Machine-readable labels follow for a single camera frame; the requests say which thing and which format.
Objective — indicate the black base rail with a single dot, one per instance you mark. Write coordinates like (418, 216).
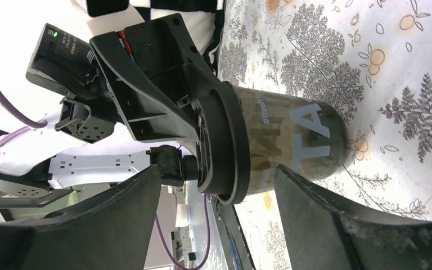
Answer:
(233, 241)

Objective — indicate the single black coffee cup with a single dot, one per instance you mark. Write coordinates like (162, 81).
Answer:
(308, 136)

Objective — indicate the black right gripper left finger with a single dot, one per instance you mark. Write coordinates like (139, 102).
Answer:
(110, 230)

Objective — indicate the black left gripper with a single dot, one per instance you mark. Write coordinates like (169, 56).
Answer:
(155, 77)

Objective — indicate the single black lid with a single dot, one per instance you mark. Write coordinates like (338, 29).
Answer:
(222, 151)

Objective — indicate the black white checkered blanket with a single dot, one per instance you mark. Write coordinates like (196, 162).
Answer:
(204, 20)

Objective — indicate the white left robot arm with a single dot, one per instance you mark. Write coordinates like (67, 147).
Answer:
(84, 141)

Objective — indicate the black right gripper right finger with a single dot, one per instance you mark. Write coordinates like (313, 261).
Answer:
(324, 230)

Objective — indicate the floral tablecloth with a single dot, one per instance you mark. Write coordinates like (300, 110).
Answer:
(370, 60)

